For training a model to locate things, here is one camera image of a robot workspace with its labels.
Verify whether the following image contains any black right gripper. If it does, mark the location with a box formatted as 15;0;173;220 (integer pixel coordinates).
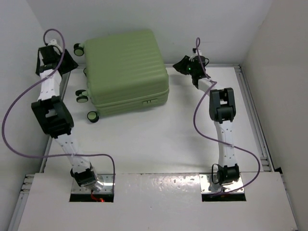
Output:
173;55;196;76

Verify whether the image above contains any green suitcase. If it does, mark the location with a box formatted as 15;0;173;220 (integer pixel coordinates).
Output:
74;29;169;123

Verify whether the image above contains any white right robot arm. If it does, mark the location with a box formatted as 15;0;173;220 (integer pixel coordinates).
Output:
173;55;240;185

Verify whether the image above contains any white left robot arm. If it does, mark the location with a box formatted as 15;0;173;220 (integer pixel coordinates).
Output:
31;45;98;191

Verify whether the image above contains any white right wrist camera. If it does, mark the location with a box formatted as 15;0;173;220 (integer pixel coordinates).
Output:
190;48;202;59

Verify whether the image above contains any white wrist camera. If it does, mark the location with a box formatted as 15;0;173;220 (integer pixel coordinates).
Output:
190;48;202;59
48;39;63;52

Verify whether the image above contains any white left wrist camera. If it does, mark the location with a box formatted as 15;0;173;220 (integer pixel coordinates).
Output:
48;39;63;52

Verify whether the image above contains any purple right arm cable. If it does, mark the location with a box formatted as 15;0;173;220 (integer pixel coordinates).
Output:
193;37;262;194

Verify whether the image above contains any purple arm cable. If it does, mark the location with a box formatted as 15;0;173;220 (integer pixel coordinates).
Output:
1;28;116;187
193;37;262;194

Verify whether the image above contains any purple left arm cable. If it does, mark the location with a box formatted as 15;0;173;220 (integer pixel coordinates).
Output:
1;28;116;187

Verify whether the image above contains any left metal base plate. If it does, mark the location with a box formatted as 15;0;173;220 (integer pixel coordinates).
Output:
71;174;114;195

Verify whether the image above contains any metal base plate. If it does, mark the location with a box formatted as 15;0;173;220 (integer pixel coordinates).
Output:
71;174;114;195
199;173;244;194

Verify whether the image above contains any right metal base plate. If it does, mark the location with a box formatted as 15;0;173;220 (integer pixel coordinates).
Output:
199;173;244;194

